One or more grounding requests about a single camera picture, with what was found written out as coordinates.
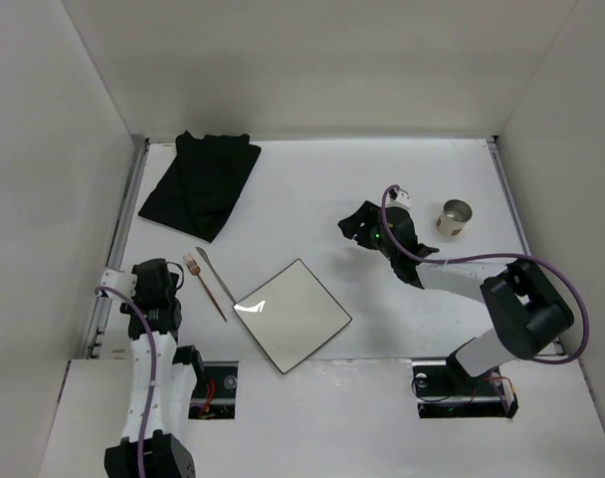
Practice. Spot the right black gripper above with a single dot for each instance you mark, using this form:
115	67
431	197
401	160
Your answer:
362	229

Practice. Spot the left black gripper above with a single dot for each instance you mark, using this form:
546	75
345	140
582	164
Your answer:
150	271

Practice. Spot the black cloth placemat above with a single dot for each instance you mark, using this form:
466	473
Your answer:
199	190

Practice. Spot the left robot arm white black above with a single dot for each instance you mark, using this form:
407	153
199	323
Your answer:
164	374

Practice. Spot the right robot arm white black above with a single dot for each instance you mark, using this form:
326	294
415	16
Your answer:
526	311

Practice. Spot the copper fork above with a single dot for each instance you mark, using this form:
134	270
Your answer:
195	271

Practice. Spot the silver table knife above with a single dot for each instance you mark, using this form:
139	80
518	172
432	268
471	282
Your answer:
203	254

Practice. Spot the metal cup with paper sleeve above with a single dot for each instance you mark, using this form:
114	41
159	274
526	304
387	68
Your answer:
454	216

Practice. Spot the square white plate black rim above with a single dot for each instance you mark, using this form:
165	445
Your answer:
292	316

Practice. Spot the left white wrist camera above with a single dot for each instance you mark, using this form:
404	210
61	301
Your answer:
117	284

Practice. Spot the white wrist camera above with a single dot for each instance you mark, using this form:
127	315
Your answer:
117	284
399	198

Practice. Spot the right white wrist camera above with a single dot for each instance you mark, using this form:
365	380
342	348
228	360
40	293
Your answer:
399	198

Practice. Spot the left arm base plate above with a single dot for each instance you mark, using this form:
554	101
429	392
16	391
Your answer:
214	397

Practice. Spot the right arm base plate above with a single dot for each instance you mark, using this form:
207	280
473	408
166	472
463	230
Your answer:
491	395

